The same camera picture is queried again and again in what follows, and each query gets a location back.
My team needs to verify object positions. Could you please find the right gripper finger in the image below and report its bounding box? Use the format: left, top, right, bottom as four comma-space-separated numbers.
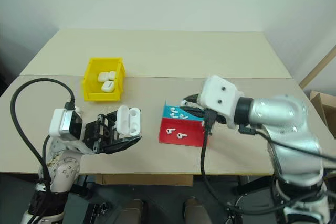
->
180, 105, 208, 120
182, 93, 202, 104

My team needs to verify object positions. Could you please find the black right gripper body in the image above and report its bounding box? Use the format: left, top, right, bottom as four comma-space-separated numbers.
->
202, 108, 228, 126

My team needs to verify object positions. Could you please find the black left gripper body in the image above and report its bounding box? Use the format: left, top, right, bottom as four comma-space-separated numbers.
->
82, 113, 119, 154

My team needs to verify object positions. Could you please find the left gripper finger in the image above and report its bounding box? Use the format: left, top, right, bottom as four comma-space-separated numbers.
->
104, 110, 119, 130
104, 136, 143, 155

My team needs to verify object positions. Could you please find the yellow plastic bin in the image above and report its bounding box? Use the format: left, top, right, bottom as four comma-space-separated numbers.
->
83, 57, 127, 102

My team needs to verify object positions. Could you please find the blue plastic tray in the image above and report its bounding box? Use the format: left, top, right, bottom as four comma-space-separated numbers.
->
162, 100, 206, 124

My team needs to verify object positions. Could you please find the red plastic tray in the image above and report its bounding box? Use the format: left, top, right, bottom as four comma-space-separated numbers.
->
158, 117, 210, 148

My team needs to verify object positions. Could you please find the flat brown cardboard sheet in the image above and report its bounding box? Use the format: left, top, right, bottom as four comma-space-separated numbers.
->
94, 174, 195, 187

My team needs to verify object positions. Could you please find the dark rounded shape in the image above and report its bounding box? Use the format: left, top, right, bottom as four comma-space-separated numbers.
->
122, 198, 144, 224
183, 197, 207, 224

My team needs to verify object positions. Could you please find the brown cardboard box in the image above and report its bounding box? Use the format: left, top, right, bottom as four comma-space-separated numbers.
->
309, 90, 336, 138

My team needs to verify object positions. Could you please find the light wooden strip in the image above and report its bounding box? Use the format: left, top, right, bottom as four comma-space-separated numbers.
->
299, 47, 336, 89

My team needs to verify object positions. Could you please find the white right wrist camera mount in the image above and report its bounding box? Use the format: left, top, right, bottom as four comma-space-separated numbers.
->
197, 75, 245, 130

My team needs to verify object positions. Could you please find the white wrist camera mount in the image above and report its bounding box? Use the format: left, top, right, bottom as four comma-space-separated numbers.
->
197, 75, 245, 130
49, 107, 85, 141

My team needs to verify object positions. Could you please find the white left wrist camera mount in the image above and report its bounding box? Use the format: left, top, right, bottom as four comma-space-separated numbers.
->
49, 107, 85, 141

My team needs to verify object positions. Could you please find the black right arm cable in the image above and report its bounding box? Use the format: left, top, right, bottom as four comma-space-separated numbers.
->
199, 109, 336, 216

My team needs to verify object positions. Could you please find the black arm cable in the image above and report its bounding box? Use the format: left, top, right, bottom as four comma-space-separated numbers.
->
199, 109, 336, 216
10, 78, 77, 190

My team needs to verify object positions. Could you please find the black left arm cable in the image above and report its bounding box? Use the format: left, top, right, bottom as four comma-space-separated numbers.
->
10, 78, 77, 190

